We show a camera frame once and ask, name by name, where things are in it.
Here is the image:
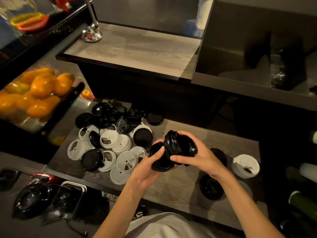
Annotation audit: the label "person's right hand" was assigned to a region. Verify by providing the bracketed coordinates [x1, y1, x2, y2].
[169, 131, 229, 180]

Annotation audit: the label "person's left hand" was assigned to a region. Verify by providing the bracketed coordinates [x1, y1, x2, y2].
[127, 139, 178, 192]

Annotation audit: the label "stack of black lids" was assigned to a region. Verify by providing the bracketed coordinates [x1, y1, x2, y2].
[163, 130, 198, 166]

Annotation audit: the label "stack of white lids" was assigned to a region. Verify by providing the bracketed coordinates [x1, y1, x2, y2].
[231, 154, 261, 179]

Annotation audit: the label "clear plastic lids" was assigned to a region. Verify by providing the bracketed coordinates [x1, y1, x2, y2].
[237, 179, 253, 199]

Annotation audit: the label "pile of mixed cup lids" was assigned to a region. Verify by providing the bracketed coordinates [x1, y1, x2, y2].
[67, 101, 164, 185]

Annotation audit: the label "dark metal organizer box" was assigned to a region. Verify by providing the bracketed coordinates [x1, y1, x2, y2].
[192, 0, 317, 112]

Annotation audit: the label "person's left forearm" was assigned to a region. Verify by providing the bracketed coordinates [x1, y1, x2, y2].
[93, 180, 147, 238]

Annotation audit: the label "person's right forearm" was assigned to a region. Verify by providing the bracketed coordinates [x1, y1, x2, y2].
[215, 171, 285, 238]

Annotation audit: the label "translucent yellow print cup stack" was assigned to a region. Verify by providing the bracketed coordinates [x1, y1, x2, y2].
[298, 163, 317, 184]

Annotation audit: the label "green sleeved white cup stack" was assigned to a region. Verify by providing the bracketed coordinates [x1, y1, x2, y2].
[288, 190, 317, 223]

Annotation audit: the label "black left shoe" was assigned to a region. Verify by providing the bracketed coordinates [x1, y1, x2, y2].
[133, 204, 149, 220]

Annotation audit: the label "white shirt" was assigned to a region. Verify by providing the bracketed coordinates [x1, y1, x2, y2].
[125, 212, 216, 238]

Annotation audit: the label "clear plastic bag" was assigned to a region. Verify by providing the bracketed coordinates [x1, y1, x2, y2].
[270, 47, 288, 88]

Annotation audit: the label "blue stool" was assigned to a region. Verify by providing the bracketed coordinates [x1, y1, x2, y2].
[183, 19, 205, 37]

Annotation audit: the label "pile of oranges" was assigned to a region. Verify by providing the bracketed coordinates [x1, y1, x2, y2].
[0, 67, 75, 119]

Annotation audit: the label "black round cap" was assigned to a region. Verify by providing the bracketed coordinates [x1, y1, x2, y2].
[0, 169, 21, 191]

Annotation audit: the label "chrome flag stand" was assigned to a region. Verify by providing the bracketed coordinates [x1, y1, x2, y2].
[80, 0, 103, 43]

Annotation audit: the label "red flag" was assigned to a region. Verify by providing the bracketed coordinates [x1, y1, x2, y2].
[54, 0, 77, 12]

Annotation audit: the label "clear juicer container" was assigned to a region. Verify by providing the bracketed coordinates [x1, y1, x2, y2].
[0, 0, 40, 37]

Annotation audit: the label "black cable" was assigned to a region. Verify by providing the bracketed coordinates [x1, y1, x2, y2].
[65, 219, 88, 238]

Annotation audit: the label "orange plastic ring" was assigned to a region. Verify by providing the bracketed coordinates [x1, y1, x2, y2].
[17, 15, 50, 32]

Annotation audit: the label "yellow plastic ring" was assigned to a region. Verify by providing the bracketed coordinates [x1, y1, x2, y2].
[10, 12, 46, 27]

